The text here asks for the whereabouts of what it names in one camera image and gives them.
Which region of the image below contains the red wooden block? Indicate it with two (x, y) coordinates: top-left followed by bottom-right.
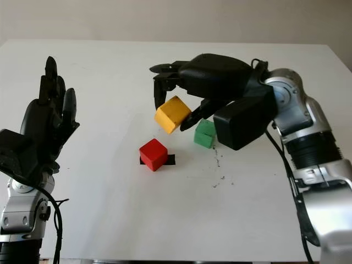
(139, 138), (169, 173)

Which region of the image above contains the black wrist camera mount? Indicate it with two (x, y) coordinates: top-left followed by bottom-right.
(213, 81), (278, 151)
(0, 128), (38, 181)

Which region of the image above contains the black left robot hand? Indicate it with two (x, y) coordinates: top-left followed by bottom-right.
(20, 56), (80, 174)

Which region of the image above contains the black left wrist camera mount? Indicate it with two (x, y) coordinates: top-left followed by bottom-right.
(0, 128), (38, 181)

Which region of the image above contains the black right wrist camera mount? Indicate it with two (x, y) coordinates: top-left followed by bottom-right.
(213, 81), (278, 151)

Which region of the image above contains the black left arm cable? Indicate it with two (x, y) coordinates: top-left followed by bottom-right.
(8, 175), (70, 264)

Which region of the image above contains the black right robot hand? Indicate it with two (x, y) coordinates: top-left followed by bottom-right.
(149, 53), (254, 132)

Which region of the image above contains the yellow wooden block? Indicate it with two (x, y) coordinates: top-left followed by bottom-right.
(154, 95), (193, 135)

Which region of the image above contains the black tape mark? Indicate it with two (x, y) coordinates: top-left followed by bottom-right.
(139, 154), (176, 167)

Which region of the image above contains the green wooden block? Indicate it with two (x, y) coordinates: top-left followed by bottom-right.
(193, 118), (216, 149)

